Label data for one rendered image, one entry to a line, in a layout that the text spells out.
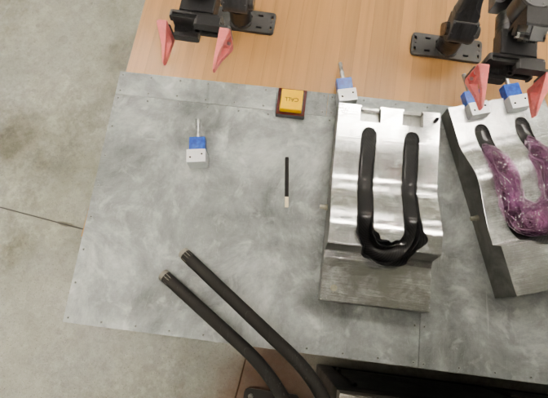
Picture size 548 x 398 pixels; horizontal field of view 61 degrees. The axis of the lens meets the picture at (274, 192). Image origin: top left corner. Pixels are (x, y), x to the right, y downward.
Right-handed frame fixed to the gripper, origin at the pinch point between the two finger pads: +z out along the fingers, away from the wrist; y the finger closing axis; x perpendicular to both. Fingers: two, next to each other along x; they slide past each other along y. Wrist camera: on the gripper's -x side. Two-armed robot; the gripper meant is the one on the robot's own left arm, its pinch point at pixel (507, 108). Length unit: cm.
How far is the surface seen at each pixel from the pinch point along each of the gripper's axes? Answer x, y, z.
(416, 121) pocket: 33.9, -8.1, -10.9
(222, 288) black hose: 33, -50, 39
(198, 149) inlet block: 35, -63, 6
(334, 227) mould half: 26.3, -26.2, 21.9
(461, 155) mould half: 35.2, 4.5, -3.8
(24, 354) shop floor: 119, -136, 76
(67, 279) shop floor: 120, -127, 44
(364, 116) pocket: 33.9, -21.7, -10.1
